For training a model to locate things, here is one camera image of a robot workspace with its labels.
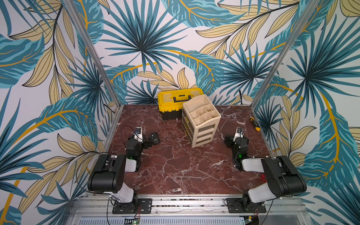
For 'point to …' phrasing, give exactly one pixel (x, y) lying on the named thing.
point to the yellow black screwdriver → (255, 124)
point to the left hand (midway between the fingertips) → (143, 135)
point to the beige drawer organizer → (199, 119)
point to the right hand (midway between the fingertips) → (236, 134)
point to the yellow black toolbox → (170, 102)
